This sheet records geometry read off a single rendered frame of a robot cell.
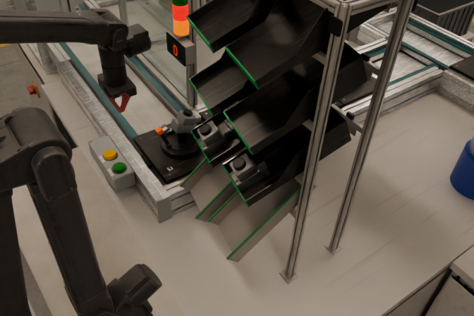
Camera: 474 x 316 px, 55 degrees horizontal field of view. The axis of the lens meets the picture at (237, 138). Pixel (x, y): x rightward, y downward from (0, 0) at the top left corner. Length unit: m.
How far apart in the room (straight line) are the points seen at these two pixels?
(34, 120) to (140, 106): 1.20
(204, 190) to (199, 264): 0.21
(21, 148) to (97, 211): 0.95
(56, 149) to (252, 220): 0.71
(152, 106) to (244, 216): 0.73
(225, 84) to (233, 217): 0.37
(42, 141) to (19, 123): 0.05
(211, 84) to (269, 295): 0.59
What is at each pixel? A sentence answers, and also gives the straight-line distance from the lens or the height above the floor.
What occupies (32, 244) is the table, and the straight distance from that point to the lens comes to 1.48.
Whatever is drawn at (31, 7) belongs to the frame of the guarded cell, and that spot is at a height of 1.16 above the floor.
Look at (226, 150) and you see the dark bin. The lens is 1.11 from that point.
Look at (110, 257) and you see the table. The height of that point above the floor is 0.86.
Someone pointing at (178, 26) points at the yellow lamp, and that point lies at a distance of 1.49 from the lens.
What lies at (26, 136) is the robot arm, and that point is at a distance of 0.58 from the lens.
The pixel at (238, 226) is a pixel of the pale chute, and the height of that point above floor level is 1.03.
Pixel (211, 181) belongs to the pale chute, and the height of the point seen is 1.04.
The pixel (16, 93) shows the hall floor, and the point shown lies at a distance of 3.68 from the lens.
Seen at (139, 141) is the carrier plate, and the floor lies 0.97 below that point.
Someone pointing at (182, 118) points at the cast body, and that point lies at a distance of 1.43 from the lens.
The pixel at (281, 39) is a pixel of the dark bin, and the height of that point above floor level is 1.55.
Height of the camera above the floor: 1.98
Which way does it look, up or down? 41 degrees down
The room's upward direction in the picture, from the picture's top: 3 degrees clockwise
